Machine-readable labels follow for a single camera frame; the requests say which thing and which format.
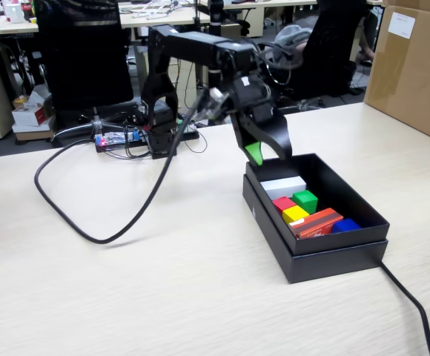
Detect robot control board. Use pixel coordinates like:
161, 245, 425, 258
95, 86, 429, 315
93, 128, 144, 154

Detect yellow wooden cube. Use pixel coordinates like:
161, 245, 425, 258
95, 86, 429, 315
281, 205, 311, 225

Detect red wooden cube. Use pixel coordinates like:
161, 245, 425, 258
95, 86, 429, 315
272, 196, 297, 214

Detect blue wooden cube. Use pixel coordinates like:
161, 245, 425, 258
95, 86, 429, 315
331, 217, 363, 235

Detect thick black cable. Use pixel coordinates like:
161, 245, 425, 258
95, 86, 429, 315
379, 260, 430, 356

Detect large brown cardboard box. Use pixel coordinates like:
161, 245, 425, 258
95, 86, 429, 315
363, 0, 430, 148

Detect grey cloth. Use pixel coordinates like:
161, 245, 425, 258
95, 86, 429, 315
274, 24, 312, 71

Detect black sleeved camera cable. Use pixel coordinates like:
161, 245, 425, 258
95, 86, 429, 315
33, 107, 201, 245

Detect thin black wire loop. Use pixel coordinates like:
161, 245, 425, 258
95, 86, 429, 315
183, 132, 208, 156

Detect black pole white bands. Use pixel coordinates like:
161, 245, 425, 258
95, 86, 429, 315
206, 0, 226, 90

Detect flat brown cardboard box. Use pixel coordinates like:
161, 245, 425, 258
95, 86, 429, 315
14, 128, 56, 142

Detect black cardboard box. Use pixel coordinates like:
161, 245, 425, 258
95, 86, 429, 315
245, 152, 391, 257

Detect orange staples box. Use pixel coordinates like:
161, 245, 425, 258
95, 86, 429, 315
288, 207, 345, 241

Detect white and red carton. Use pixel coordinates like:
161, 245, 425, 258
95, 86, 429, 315
11, 84, 55, 127

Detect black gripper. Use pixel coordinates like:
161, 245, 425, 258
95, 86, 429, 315
229, 72, 294, 167

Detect white paper label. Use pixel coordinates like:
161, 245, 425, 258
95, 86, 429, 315
388, 11, 417, 40

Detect green wooden cube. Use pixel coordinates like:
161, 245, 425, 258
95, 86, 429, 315
291, 189, 319, 211

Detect narrow beige cabinet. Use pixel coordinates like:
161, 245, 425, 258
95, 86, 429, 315
220, 22, 244, 41

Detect black open box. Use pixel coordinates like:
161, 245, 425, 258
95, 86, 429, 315
242, 174, 389, 285

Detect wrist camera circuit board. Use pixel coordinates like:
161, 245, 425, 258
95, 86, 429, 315
194, 85, 237, 125

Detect black mesh-back office chair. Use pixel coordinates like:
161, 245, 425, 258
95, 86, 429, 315
33, 0, 142, 144

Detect white laptop stand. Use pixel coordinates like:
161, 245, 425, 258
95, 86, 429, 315
130, 0, 177, 20

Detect white rectangular box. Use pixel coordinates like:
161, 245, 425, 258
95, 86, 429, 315
259, 176, 308, 201

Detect black chair chrome armrests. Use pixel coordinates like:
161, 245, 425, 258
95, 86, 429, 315
255, 0, 372, 118

